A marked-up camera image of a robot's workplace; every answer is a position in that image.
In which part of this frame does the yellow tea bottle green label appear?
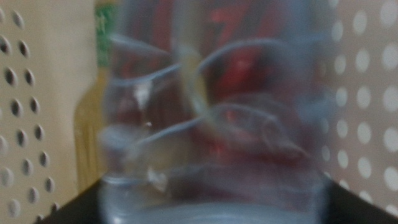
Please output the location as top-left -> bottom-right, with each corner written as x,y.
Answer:
73,0 -> 121,194

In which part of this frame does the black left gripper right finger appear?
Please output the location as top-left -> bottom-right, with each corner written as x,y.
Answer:
326,180 -> 398,224

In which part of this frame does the red cola can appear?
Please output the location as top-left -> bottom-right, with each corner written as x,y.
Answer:
124,0 -> 312,162

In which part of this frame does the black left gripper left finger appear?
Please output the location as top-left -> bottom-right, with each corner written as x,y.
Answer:
37,179 -> 104,224

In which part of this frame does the clear water bottle blue cap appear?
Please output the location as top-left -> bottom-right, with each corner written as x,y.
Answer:
98,0 -> 338,224

